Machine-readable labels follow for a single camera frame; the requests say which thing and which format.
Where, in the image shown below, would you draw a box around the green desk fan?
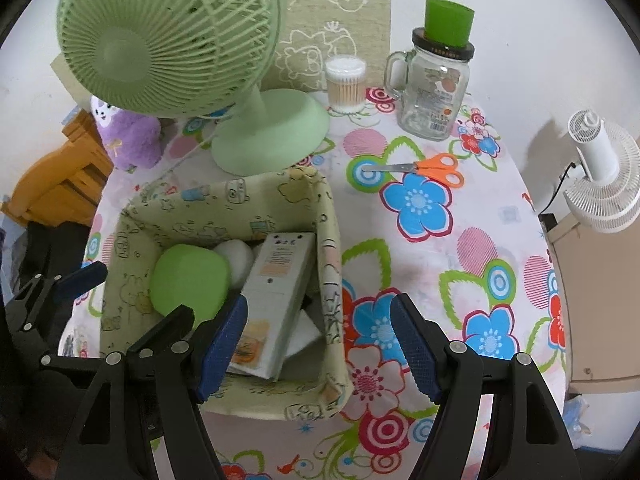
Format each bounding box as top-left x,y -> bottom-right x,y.
56,0 -> 331,177

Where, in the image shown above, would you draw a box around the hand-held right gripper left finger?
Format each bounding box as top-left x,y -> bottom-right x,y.
55,294 -> 250,480

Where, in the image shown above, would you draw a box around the white standing fan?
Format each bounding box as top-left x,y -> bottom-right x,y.
562,108 -> 640,234

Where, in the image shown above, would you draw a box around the green cartoon printed board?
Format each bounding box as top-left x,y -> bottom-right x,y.
50,0 -> 394,107

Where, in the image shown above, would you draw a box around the white rectangular block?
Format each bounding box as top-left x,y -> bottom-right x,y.
284,309 -> 324,359

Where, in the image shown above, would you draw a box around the green oval case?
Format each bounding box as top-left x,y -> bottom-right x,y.
151,244 -> 232,319

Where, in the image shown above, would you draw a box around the long white rectangular box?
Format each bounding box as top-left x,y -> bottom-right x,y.
227,232 -> 317,381

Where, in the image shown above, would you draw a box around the purple plush toy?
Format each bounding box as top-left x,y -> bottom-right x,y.
90,96 -> 164,171

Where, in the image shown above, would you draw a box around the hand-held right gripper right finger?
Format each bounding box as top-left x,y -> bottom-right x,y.
390,292 -> 583,480

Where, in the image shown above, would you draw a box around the clear cotton swab container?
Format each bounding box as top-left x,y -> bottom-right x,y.
325,56 -> 368,114

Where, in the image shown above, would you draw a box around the yellow-green printed fabric storage box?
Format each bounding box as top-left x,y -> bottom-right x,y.
100,167 -> 354,421

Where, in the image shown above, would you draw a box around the dark clothes pile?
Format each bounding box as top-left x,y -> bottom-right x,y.
0,220 -> 101,311

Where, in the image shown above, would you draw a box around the beige wooden cabinet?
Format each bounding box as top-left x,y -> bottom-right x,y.
545,210 -> 640,397

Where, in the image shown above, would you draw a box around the white round puff case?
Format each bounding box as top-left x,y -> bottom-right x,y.
212,240 -> 256,291

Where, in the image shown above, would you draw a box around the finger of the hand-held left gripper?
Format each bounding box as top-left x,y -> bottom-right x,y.
9,260 -> 109,332
126,304 -> 197,357

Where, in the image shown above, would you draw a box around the blue plastic bag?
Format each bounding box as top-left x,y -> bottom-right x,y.
565,395 -> 594,444

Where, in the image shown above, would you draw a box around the orange handled scissors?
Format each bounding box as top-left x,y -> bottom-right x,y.
367,153 -> 464,186

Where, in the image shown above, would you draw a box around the floral tablecloth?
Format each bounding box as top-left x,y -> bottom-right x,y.
57,85 -> 572,480

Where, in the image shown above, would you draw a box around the glass mug jar black lid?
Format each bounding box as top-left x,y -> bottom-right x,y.
384,27 -> 476,142

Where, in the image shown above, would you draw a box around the wooden chair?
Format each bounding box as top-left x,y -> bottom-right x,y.
0,107 -> 116,229

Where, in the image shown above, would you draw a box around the green plastic cup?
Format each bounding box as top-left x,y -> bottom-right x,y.
424,0 -> 476,51

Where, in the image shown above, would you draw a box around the black power cable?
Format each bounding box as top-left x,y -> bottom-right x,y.
540,161 -> 582,214

